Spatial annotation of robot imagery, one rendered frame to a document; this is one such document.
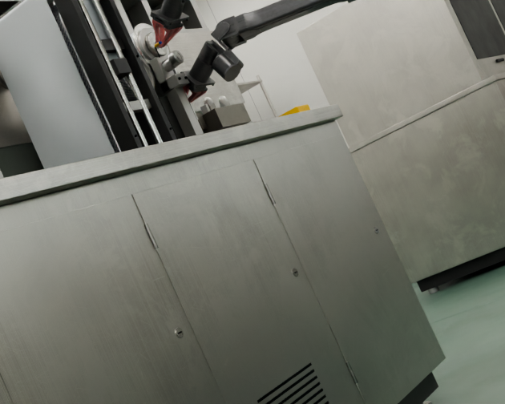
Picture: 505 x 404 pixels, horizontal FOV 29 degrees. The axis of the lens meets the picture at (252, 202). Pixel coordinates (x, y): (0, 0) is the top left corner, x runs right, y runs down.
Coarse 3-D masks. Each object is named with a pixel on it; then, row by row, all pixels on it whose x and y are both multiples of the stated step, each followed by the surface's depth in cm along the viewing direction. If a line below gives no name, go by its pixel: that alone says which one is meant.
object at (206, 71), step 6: (198, 60) 269; (192, 66) 271; (198, 66) 269; (204, 66) 268; (210, 66) 268; (180, 72) 269; (186, 72) 271; (192, 72) 270; (198, 72) 269; (204, 72) 269; (210, 72) 270; (192, 78) 270; (198, 78) 270; (204, 78) 270; (210, 78) 276; (192, 84) 268; (198, 84) 268; (204, 84) 271; (210, 84) 274
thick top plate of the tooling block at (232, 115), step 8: (240, 104) 288; (208, 112) 278; (216, 112) 276; (224, 112) 280; (232, 112) 283; (240, 112) 287; (208, 120) 278; (216, 120) 277; (224, 120) 278; (232, 120) 282; (240, 120) 285; (248, 120) 288; (208, 128) 279; (216, 128) 277; (224, 128) 281
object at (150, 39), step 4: (152, 32) 270; (148, 36) 268; (152, 36) 269; (148, 40) 267; (152, 40) 269; (148, 44) 267; (152, 44) 268; (148, 48) 268; (152, 48) 267; (160, 48) 271; (164, 48) 272; (152, 52) 268; (156, 52) 268; (160, 52) 269; (164, 52) 271; (156, 56) 269; (160, 56) 270
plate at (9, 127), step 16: (192, 32) 354; (208, 32) 363; (176, 48) 342; (192, 48) 350; (192, 64) 346; (224, 80) 358; (0, 96) 264; (208, 96) 346; (240, 96) 363; (0, 112) 262; (16, 112) 266; (0, 128) 259; (16, 128) 264; (0, 144) 257; (16, 144) 262
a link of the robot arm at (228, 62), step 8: (224, 24) 265; (216, 32) 266; (224, 32) 265; (216, 40) 266; (224, 48) 269; (232, 48) 272; (224, 56) 265; (232, 56) 264; (216, 64) 264; (224, 64) 263; (232, 64) 263; (240, 64) 265; (224, 72) 263; (232, 72) 265
